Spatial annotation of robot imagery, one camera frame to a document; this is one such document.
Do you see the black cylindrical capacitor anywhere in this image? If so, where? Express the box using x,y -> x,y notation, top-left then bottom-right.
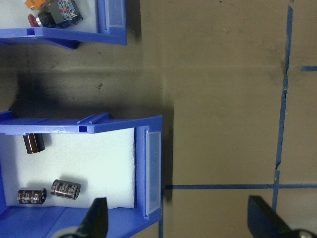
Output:
22,133 -> 47,155
50,178 -> 82,199
16,187 -> 48,206

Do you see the red mushroom button blue block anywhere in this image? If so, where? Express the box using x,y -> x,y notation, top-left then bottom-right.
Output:
27,0 -> 82,28

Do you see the silver button orange block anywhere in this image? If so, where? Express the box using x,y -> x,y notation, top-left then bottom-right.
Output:
24,0 -> 47,9

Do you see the blue plastic storage bin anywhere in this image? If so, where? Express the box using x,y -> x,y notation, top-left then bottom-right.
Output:
0,0 -> 128,50
0,111 -> 163,238

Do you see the white foam liner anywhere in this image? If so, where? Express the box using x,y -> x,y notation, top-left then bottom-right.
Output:
0,0 -> 100,33
0,127 -> 137,210

